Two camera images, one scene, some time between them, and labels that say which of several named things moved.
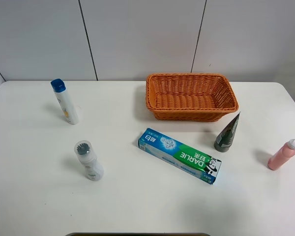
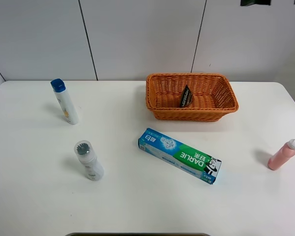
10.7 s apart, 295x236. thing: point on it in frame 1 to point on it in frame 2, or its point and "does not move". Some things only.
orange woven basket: [190, 97] does not move
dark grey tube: [223, 140] to [187, 97]
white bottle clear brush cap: [94, 170] does not move
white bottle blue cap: [59, 87] does not move
